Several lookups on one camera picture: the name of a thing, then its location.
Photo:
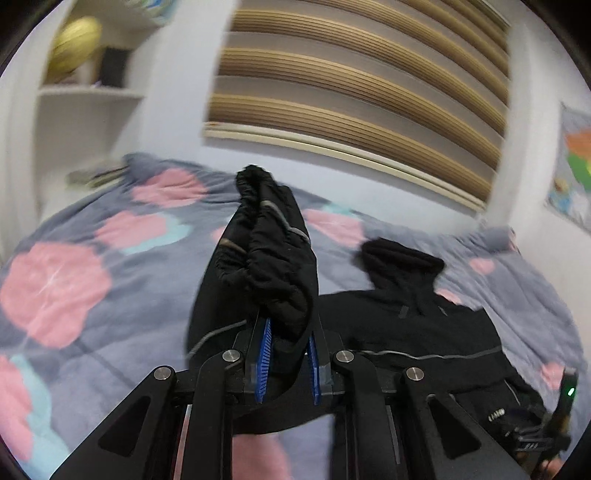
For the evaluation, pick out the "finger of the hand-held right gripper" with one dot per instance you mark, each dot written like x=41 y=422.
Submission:
x=531 y=438

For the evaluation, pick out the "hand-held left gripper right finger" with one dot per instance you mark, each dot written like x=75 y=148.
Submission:
x=315 y=369

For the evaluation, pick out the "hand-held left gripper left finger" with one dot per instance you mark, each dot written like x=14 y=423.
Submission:
x=263 y=357

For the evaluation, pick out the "black jacket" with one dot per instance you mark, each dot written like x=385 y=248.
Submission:
x=272 y=258

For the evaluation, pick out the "grey floral blanket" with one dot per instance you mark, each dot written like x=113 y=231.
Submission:
x=101 y=258

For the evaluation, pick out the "dark flat object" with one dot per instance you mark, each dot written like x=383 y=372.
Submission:
x=94 y=176

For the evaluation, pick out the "beige curtain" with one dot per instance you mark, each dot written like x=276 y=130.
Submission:
x=369 y=92

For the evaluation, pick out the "white shelf unit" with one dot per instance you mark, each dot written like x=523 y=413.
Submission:
x=87 y=115

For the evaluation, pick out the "dark box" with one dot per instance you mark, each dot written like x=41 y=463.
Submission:
x=114 y=67

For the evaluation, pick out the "yellow ball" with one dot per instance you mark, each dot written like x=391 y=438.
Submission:
x=75 y=46

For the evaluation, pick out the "colourful printed box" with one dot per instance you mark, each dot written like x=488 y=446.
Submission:
x=152 y=10

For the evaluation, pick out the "colourful wall poster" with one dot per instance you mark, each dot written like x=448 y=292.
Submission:
x=572 y=161

